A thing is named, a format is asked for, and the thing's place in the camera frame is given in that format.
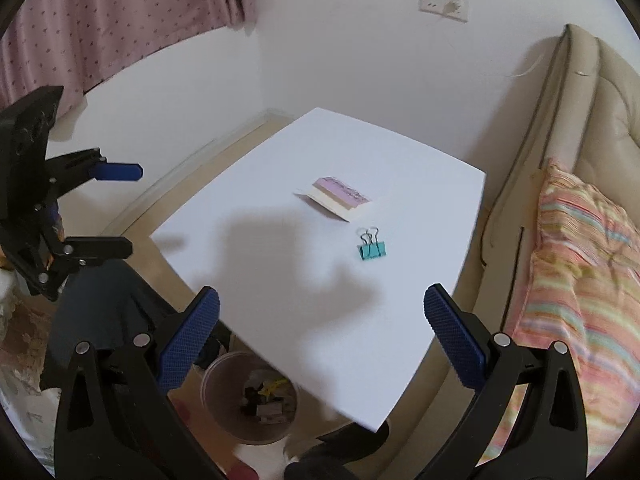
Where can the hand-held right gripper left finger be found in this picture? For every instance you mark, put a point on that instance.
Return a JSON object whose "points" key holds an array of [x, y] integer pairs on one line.
{"points": [[192, 340]]}

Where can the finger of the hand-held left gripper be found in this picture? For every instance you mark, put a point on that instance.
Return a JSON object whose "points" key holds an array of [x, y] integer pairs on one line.
{"points": [[100, 248], [117, 172]]}

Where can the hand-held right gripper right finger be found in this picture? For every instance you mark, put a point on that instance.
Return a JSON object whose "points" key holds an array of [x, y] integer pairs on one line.
{"points": [[455, 340]]}

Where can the pink round trash bin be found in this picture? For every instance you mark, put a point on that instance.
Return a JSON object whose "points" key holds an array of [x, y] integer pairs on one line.
{"points": [[220, 410]]}

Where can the yellow toothed plastic piece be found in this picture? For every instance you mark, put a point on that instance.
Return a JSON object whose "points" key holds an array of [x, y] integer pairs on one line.
{"points": [[272, 387]]}

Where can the teal binder clip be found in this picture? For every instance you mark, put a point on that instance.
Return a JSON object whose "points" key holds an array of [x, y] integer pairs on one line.
{"points": [[372, 251]]}

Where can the small white box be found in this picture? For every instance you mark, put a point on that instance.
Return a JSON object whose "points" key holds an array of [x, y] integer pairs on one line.
{"points": [[270, 412]]}

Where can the red soft object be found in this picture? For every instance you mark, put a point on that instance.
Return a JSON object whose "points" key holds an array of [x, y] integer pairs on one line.
{"points": [[245, 471]]}

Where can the pink dotted curtain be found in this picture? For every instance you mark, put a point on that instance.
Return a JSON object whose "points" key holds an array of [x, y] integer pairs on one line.
{"points": [[125, 10]]}

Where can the person's right black shoe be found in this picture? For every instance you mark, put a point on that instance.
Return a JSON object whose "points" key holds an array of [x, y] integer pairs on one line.
{"points": [[325, 465]]}

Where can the pastel sticky note pad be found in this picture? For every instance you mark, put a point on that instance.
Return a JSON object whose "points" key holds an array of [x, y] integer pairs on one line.
{"points": [[340, 192]]}

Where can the beige sofa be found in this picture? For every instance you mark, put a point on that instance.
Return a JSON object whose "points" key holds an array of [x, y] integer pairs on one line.
{"points": [[600, 110]]}

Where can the white wall socket with plug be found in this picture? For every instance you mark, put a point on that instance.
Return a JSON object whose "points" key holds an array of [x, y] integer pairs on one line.
{"points": [[457, 9]]}

